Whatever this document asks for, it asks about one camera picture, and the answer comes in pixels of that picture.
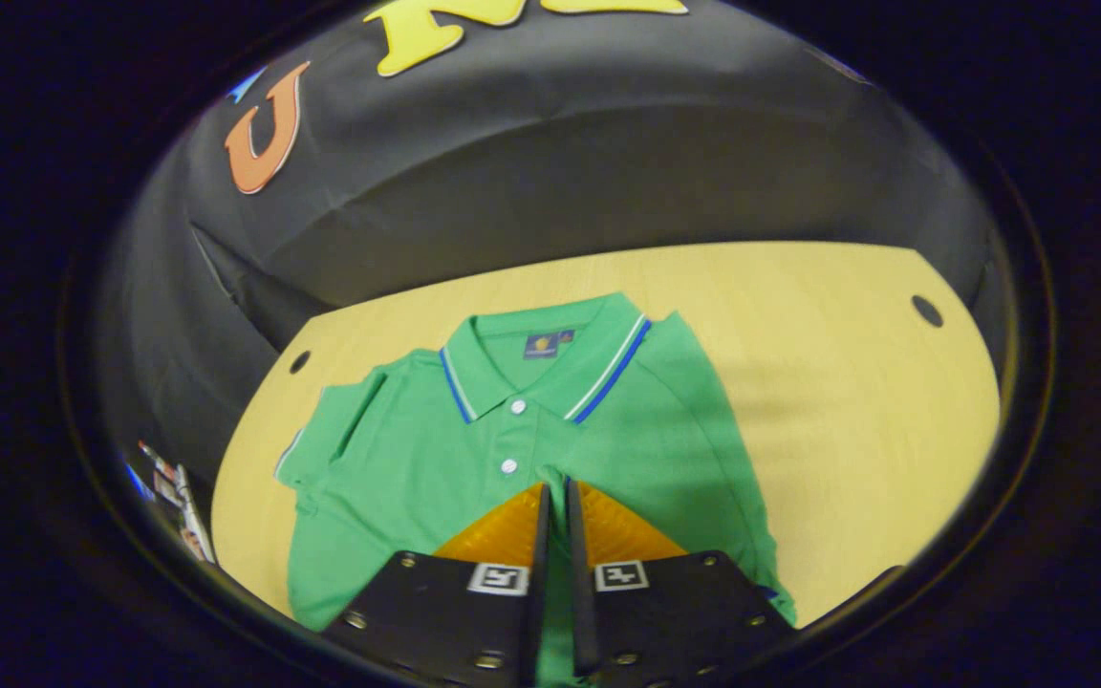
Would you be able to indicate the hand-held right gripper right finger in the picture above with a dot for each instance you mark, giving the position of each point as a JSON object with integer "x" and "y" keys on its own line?
{"x": 584, "y": 612}

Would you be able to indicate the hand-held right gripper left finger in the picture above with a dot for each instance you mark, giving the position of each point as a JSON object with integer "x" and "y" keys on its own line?
{"x": 537, "y": 612}

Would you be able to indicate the green T-shirt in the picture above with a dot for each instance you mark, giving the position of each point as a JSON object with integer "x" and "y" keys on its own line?
{"x": 436, "y": 478}

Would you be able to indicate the black backdrop cloth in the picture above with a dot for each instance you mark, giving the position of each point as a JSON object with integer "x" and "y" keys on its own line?
{"x": 560, "y": 162}

